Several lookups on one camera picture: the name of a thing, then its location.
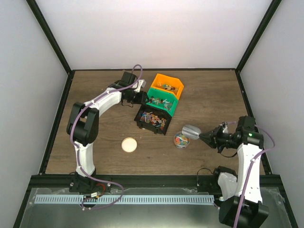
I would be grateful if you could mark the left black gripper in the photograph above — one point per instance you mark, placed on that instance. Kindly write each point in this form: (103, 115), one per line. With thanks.
(141, 99)

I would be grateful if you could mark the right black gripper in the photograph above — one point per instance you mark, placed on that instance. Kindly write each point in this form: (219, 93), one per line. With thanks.
(214, 135)

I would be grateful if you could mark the metal scoop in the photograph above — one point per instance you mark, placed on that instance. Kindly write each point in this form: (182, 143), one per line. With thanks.
(191, 131)

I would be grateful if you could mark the black candy bin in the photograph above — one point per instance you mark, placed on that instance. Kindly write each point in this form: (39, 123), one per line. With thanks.
(153, 119)

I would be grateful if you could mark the clear plastic jar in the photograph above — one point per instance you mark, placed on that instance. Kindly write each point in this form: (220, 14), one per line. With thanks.
(180, 140)

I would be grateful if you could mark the green candy bin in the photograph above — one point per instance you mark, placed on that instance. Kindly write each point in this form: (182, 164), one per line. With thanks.
(162, 100)

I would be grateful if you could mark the orange candy bin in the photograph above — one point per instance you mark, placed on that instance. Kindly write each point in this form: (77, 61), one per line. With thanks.
(168, 84)

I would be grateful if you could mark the cream jar lid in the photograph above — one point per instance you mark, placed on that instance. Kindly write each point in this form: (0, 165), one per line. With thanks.
(129, 145)

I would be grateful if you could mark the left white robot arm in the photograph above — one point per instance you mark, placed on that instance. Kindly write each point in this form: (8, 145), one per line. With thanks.
(83, 123)

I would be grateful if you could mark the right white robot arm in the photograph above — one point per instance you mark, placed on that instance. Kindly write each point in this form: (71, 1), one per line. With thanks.
(242, 205)

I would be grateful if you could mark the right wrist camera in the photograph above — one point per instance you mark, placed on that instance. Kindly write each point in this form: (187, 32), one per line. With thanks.
(225, 127)

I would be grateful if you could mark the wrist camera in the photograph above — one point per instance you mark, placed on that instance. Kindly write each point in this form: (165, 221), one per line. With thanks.
(225, 127)
(140, 84)

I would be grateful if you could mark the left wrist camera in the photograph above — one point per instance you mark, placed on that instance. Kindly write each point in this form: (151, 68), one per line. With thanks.
(140, 84)

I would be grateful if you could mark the black front frame beam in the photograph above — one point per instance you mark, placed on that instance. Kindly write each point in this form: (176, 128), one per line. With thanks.
(207, 182)

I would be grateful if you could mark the light blue slotted rail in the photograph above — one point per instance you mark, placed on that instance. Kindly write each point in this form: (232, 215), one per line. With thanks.
(127, 199)

